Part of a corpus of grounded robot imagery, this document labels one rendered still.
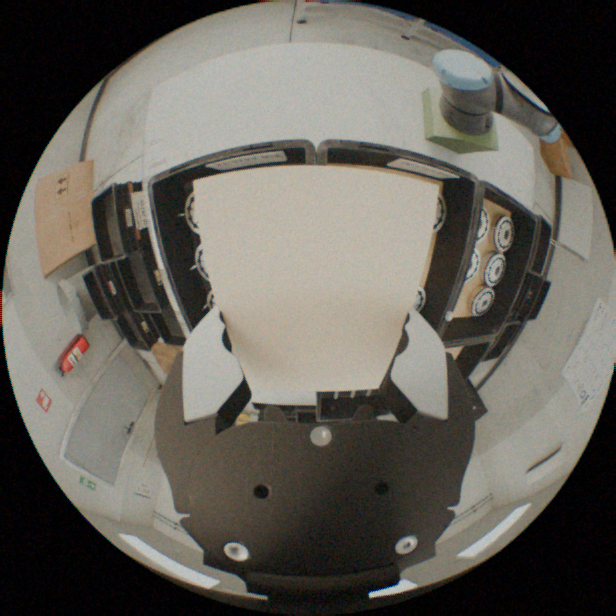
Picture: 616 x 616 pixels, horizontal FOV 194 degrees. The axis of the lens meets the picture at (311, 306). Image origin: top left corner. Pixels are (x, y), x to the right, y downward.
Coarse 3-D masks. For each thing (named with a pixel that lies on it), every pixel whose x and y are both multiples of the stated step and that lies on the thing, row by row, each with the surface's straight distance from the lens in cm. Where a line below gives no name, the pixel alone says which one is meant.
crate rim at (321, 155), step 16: (320, 144) 29; (336, 144) 29; (352, 144) 30; (368, 144) 30; (320, 160) 30; (416, 160) 33; (432, 160) 35; (464, 176) 39; (464, 256) 41; (448, 304) 44
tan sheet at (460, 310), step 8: (488, 208) 60; (496, 208) 63; (488, 240) 62; (480, 248) 60; (488, 248) 63; (480, 256) 61; (472, 280) 62; (480, 280) 65; (464, 288) 61; (472, 288) 64; (464, 296) 63; (464, 304) 65; (456, 312) 65; (464, 312) 68
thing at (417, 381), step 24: (408, 312) 12; (408, 336) 10; (432, 336) 11; (408, 360) 9; (432, 360) 9; (384, 384) 8; (408, 384) 8; (432, 384) 8; (408, 408) 8; (432, 408) 8
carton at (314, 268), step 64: (256, 192) 9; (320, 192) 8; (384, 192) 9; (256, 256) 9; (320, 256) 9; (384, 256) 10; (256, 320) 11; (320, 320) 11; (384, 320) 12; (256, 384) 17; (320, 384) 16
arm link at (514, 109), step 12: (504, 72) 47; (504, 84) 47; (516, 84) 45; (504, 96) 46; (516, 96) 46; (528, 96) 44; (504, 108) 47; (516, 108) 47; (528, 108) 46; (540, 108) 45; (516, 120) 50; (528, 120) 48; (540, 120) 48; (552, 120) 49; (540, 132) 50; (552, 132) 49
